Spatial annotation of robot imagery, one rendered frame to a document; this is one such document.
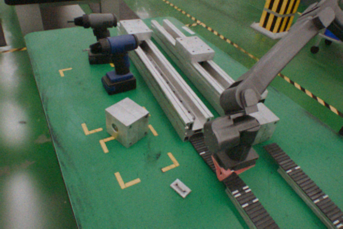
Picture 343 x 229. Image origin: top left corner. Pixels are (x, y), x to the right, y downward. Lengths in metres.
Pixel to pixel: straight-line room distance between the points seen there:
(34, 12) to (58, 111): 1.41
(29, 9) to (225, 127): 1.93
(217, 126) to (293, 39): 0.33
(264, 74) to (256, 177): 0.31
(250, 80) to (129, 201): 0.42
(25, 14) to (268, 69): 1.93
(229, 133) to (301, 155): 0.42
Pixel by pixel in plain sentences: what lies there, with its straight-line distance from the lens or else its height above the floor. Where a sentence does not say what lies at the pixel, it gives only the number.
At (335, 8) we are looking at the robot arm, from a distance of 0.94.
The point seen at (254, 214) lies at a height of 0.82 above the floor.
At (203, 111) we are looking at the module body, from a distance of 0.83.
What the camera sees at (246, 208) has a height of 0.82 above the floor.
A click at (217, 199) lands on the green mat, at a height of 0.78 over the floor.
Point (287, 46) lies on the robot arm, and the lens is 0.74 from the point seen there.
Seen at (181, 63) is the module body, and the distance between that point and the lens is 1.17.
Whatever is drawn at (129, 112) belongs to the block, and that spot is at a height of 0.87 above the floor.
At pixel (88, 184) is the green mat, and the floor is 0.78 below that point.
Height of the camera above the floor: 1.39
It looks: 37 degrees down
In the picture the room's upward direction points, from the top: 6 degrees clockwise
